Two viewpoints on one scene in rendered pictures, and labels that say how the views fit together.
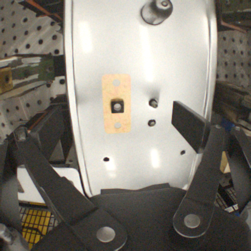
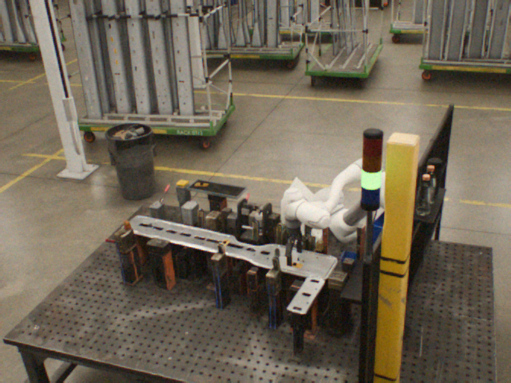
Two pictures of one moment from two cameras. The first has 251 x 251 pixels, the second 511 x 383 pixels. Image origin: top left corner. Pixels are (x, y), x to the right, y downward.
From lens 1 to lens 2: 303 cm
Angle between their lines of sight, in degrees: 71
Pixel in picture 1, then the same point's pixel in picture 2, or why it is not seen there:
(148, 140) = (307, 262)
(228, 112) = (309, 245)
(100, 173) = (312, 273)
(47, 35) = (255, 323)
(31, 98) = (282, 342)
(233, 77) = not seen: hidden behind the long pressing
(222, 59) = not seen: hidden behind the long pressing
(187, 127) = (299, 246)
